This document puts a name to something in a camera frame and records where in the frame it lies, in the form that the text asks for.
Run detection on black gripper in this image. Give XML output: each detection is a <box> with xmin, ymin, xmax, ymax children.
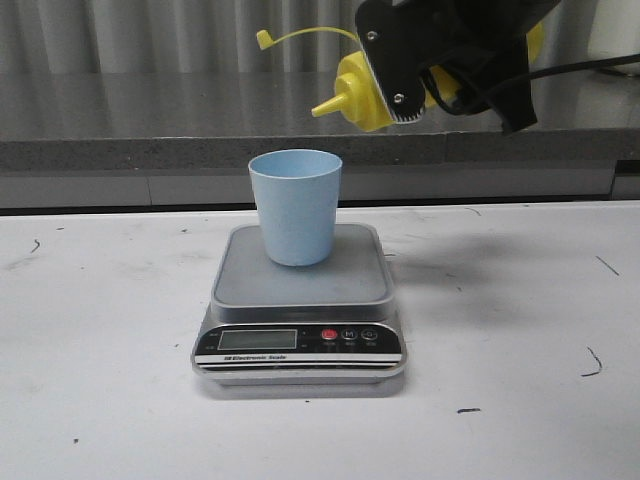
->
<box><xmin>355</xmin><ymin>0</ymin><xmax>558</xmax><ymax>135</ymax></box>

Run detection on yellow squeeze bottle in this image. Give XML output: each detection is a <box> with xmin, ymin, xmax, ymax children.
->
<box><xmin>256</xmin><ymin>22</ymin><xmax>544</xmax><ymax>132</ymax></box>

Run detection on light blue plastic cup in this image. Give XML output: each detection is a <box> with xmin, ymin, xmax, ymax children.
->
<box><xmin>248</xmin><ymin>149</ymin><xmax>342</xmax><ymax>266</ymax></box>

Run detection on silver digital kitchen scale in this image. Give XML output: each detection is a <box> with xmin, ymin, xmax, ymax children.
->
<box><xmin>191</xmin><ymin>223</ymin><xmax>407</xmax><ymax>386</ymax></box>

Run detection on white appliance on counter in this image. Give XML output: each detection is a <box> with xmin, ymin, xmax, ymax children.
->
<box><xmin>587</xmin><ymin>0</ymin><xmax>639</xmax><ymax>62</ymax></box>

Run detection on grey stone counter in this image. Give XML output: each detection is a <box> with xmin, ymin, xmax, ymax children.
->
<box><xmin>1</xmin><ymin>72</ymin><xmax>639</xmax><ymax>212</ymax></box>

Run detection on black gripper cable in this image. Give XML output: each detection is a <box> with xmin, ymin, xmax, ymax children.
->
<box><xmin>418</xmin><ymin>52</ymin><xmax>640</xmax><ymax>117</ymax></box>

